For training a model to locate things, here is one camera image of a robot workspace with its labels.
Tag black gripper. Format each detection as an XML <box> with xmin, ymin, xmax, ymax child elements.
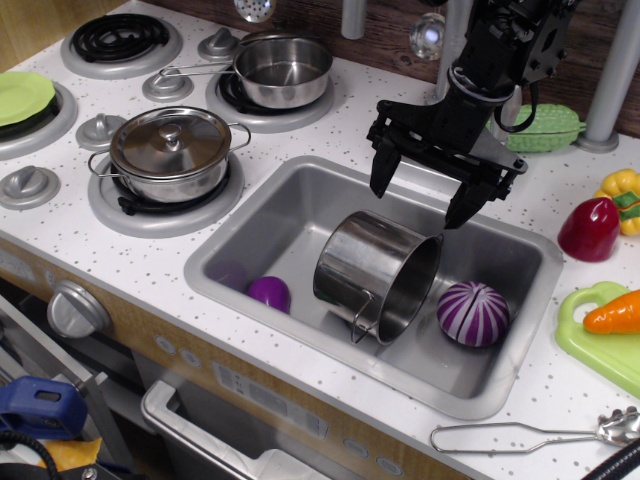
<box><xmin>367</xmin><ymin>67</ymin><xmax>526</xmax><ymax>229</ymax></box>

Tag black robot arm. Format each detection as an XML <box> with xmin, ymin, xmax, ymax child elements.
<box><xmin>367</xmin><ymin>1</ymin><xmax>577</xmax><ymax>229</ymax></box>

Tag tipped steel pot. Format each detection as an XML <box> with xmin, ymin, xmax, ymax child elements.
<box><xmin>313</xmin><ymin>211</ymin><xmax>443</xmax><ymax>345</ymax></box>

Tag grey toy sink basin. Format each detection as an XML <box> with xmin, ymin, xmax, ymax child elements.
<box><xmin>184</xmin><ymin>156</ymin><xmax>563</xmax><ymax>420</ymax></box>

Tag lidded steel pot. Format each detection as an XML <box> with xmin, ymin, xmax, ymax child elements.
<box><xmin>88</xmin><ymin>106</ymin><xmax>252</xmax><ymax>204</ymax></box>

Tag green toy bitter gourd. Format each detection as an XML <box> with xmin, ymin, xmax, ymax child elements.
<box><xmin>506</xmin><ymin>104</ymin><xmax>586</xmax><ymax>153</ymax></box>

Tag hanging steel ladle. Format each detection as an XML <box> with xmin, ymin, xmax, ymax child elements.
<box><xmin>409</xmin><ymin>1</ymin><xmax>445</xmax><ymax>61</ymax></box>

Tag purple striped toy onion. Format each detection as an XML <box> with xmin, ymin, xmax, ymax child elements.
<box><xmin>436</xmin><ymin>281</ymin><xmax>511</xmax><ymax>347</ymax></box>

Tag red toy pepper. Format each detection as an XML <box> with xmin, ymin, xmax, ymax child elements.
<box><xmin>557</xmin><ymin>197</ymin><xmax>620</xmax><ymax>263</ymax></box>

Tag purple toy eggplant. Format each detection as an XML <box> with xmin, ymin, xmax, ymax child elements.
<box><xmin>247</xmin><ymin>276</ymin><xmax>291</xmax><ymax>313</ymax></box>

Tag yellow toy pepper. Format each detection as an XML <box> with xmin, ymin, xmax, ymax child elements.
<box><xmin>594</xmin><ymin>168</ymin><xmax>640</xmax><ymax>236</ymax></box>

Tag orange toy carrot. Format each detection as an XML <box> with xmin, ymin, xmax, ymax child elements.
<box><xmin>583</xmin><ymin>290</ymin><xmax>639</xmax><ymax>335</ymax></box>

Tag hanging steel strainer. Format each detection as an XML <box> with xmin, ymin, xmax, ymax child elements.
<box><xmin>233</xmin><ymin>0</ymin><xmax>277</xmax><ymax>23</ymax></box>

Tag grey stove knob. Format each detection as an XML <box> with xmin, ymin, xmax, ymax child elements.
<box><xmin>75</xmin><ymin>113</ymin><xmax>126</xmax><ymax>151</ymax></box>
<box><xmin>1</xmin><ymin>165</ymin><xmax>61</xmax><ymax>210</ymax></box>
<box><xmin>142</xmin><ymin>74</ymin><xmax>194</xmax><ymax>103</ymax></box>
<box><xmin>197</xmin><ymin>27</ymin><xmax>240</xmax><ymax>62</ymax></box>

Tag green toy cutting board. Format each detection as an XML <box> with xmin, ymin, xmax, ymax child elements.
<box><xmin>554</xmin><ymin>281</ymin><xmax>639</xmax><ymax>398</ymax></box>

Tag black coil burner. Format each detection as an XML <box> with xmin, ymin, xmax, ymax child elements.
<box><xmin>71</xmin><ymin>14</ymin><xmax>170</xmax><ymax>63</ymax></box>

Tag grey oven knob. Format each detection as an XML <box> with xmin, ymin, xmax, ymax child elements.
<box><xmin>47</xmin><ymin>280</ymin><xmax>112</xmax><ymax>339</ymax></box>

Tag green toy plate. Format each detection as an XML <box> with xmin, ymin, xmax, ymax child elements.
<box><xmin>0</xmin><ymin>71</ymin><xmax>55</xmax><ymax>127</ymax></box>

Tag blue clamp tool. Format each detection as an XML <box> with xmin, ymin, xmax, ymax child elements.
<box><xmin>1</xmin><ymin>376</ymin><xmax>88</xmax><ymax>440</ymax></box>

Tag grey support post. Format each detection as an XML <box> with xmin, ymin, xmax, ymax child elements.
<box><xmin>426</xmin><ymin>0</ymin><xmax>473</xmax><ymax>105</ymax></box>
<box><xmin>341</xmin><ymin>0</ymin><xmax>367</xmax><ymax>40</ymax></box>

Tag grey faucet post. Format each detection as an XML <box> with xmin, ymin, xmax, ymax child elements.
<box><xmin>575</xmin><ymin>0</ymin><xmax>639</xmax><ymax>154</ymax></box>

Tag steel saucepan with handle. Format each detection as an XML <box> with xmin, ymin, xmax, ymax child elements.
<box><xmin>159</xmin><ymin>36</ymin><xmax>333</xmax><ymax>110</ymax></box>

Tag steel wire-handled spoon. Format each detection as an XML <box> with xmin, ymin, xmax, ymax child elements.
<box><xmin>430</xmin><ymin>406</ymin><xmax>639</xmax><ymax>455</ymax></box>

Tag grey oven door handle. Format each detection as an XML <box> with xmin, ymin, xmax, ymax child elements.
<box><xmin>141</xmin><ymin>380</ymin><xmax>347</xmax><ymax>479</ymax></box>

